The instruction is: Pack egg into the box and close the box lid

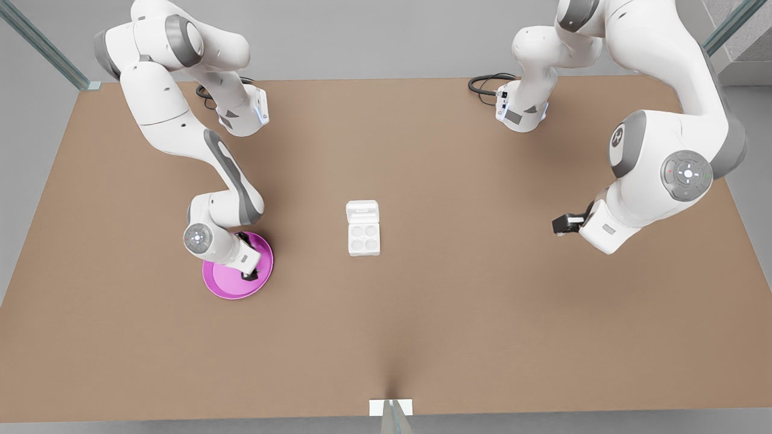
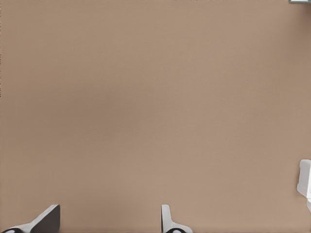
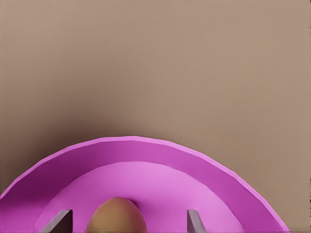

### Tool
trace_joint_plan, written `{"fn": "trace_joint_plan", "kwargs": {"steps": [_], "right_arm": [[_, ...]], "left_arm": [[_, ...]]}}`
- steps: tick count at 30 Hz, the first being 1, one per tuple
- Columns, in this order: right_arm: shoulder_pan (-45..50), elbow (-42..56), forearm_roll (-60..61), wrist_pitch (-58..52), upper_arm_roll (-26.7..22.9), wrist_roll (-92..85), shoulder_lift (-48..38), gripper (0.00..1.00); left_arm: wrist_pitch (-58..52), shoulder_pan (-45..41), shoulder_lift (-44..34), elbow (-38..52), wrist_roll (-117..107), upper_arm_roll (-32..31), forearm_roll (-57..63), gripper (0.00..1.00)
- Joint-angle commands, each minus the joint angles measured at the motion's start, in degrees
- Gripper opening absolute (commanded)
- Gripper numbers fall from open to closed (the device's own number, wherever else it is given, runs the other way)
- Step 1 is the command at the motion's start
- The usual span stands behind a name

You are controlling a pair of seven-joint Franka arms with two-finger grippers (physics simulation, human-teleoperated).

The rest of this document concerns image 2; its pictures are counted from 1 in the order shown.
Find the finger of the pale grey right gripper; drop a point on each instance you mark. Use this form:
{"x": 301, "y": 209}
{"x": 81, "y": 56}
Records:
{"x": 166, "y": 219}

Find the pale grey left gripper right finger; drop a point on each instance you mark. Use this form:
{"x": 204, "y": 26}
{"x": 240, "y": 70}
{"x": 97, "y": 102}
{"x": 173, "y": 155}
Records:
{"x": 305, "y": 178}

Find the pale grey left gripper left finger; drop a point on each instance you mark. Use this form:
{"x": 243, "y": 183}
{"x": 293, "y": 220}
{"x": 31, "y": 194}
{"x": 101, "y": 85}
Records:
{"x": 46, "y": 219}

